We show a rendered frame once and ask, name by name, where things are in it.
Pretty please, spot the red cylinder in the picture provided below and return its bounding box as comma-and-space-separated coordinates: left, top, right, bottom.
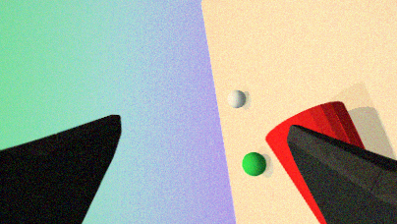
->
265, 101, 365, 224

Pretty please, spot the green ball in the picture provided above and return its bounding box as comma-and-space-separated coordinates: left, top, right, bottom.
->
242, 152, 266, 177

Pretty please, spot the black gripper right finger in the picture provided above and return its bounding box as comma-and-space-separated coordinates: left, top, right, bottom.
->
286, 125, 397, 224

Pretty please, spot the white ball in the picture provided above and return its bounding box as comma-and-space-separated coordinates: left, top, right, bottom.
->
228, 90, 246, 108

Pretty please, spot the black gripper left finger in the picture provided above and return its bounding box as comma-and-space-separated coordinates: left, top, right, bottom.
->
0, 115, 122, 224

